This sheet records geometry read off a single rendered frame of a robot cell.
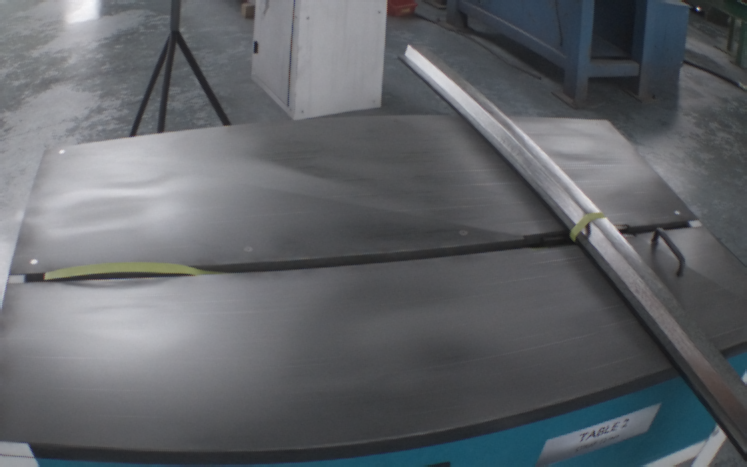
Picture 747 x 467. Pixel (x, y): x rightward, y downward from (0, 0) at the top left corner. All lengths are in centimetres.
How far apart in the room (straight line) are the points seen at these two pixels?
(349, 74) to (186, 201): 198
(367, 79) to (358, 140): 186
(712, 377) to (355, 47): 229
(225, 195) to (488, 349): 35
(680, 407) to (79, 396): 63
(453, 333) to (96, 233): 39
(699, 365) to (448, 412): 27
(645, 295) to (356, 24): 212
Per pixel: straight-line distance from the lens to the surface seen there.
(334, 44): 273
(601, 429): 73
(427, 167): 94
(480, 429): 62
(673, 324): 74
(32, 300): 75
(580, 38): 326
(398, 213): 85
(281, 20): 280
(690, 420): 86
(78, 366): 66
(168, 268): 75
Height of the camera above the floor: 117
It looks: 32 degrees down
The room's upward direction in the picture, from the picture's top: 4 degrees clockwise
